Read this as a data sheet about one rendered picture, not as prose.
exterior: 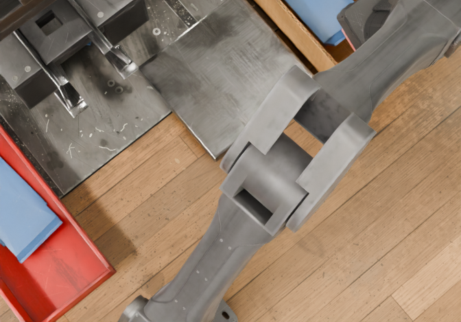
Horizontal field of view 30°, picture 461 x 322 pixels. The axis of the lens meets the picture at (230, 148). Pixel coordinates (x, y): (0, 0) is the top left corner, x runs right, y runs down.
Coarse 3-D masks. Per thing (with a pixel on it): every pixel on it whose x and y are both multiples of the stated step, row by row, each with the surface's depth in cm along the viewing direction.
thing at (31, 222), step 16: (0, 176) 109; (0, 192) 109; (16, 192) 109; (0, 208) 108; (16, 208) 108; (32, 208) 108; (48, 208) 108; (0, 224) 108; (16, 224) 108; (32, 224) 108; (48, 224) 108; (16, 240) 107; (32, 240) 107; (16, 256) 106
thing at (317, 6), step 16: (288, 0) 114; (304, 0) 114; (320, 0) 114; (336, 0) 114; (352, 0) 114; (304, 16) 113; (320, 16) 113; (336, 16) 113; (320, 32) 113; (336, 32) 113
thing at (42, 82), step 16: (144, 0) 110; (48, 16) 108; (128, 16) 110; (144, 16) 114; (112, 32) 111; (128, 32) 114; (80, 48) 108; (32, 80) 106; (48, 80) 109; (32, 96) 110
